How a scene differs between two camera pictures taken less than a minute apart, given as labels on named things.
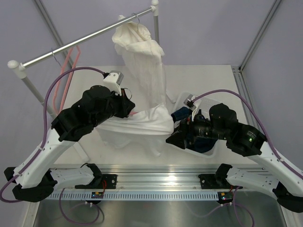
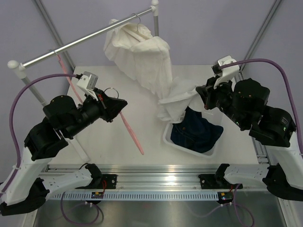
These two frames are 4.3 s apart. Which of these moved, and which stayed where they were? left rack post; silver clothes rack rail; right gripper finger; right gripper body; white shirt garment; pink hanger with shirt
Moved: right gripper body; pink hanger with shirt; white shirt garment; right gripper finger
Stayed: left rack post; silver clothes rack rail
